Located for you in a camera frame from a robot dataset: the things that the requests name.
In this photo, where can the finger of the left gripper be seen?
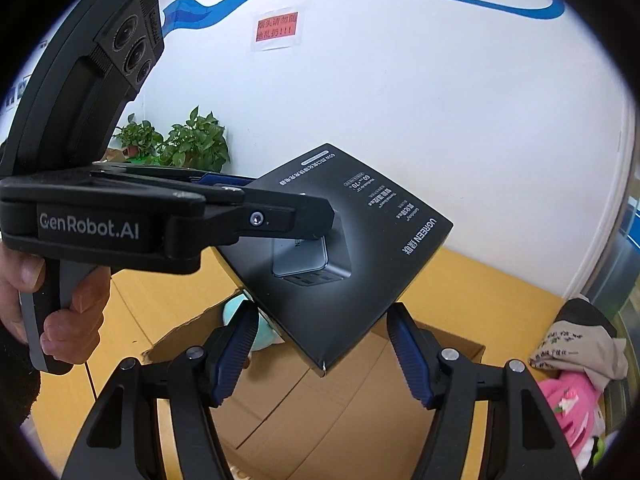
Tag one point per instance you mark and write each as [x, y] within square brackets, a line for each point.
[271, 214]
[166, 176]

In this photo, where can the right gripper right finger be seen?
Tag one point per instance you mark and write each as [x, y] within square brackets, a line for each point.
[522, 439]

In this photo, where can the black charger box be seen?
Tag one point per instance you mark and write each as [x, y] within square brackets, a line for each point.
[325, 295]

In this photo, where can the pig plush toy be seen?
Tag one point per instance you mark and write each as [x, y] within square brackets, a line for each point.
[265, 335]

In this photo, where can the black sleeve left forearm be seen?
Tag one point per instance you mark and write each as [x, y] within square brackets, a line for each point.
[20, 385]

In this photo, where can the person's left hand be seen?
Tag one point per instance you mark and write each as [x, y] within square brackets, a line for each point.
[69, 335]

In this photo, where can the potted green plant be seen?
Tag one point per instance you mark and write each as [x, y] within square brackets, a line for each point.
[198, 143]
[138, 140]

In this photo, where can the pink plush toy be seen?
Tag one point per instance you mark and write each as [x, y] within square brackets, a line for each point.
[574, 401]

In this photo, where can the red wall notice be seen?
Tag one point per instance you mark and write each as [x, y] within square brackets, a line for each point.
[277, 30]

